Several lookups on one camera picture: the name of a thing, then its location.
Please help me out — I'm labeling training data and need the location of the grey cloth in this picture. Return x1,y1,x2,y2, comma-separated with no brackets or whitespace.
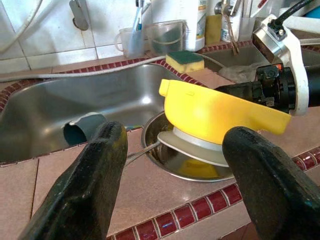
219,63,258,83

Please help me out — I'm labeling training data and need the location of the grey wall tap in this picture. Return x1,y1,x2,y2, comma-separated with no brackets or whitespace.
69,0,90,31

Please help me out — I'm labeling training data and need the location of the white detergent bottle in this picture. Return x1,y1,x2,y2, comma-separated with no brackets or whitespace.
184,0,207,52

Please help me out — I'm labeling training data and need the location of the small labelled bottle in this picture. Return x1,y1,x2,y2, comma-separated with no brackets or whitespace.
221,14,235,42

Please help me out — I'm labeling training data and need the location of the steel sink basin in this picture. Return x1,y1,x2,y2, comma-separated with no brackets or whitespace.
0,63,181,163
202,44,320,83

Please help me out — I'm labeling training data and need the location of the blue white toothbrush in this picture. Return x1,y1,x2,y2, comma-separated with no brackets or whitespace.
132,0,146,32

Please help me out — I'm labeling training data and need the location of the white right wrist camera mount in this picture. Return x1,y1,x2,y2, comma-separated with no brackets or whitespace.
252,14,310,116

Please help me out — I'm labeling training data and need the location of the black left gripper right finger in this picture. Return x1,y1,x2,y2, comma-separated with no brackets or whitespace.
222,126,320,240

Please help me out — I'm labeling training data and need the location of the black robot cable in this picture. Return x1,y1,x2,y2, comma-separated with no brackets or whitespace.
268,0,315,28

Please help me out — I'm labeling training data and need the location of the yellow plastic bowl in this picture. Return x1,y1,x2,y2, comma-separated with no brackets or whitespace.
159,79,292,146

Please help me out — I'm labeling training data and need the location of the clear plastic jug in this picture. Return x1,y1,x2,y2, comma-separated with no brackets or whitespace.
144,19,187,56

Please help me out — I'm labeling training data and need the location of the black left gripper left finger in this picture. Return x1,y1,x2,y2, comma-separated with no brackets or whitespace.
18,121,128,240

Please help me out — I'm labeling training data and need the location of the translucent plastic cup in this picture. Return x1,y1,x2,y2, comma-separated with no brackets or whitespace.
114,27,146,59

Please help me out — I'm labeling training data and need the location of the yellow green sponge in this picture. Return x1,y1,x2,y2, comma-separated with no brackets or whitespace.
165,50,205,73

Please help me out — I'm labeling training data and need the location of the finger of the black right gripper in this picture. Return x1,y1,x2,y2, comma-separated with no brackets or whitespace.
214,82,263,102

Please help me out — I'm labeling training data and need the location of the dark green scouring pad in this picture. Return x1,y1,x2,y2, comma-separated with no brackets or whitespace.
152,29,182,53

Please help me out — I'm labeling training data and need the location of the white wall hose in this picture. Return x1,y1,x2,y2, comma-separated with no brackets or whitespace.
0,0,45,52

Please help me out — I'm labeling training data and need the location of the steel bowl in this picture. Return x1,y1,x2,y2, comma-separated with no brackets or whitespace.
141,111,236,183

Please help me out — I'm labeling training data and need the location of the metal fork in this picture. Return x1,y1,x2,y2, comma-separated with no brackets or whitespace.
124,142,161,166

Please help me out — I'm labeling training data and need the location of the white round dish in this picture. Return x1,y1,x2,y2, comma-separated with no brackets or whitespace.
157,127,230,168

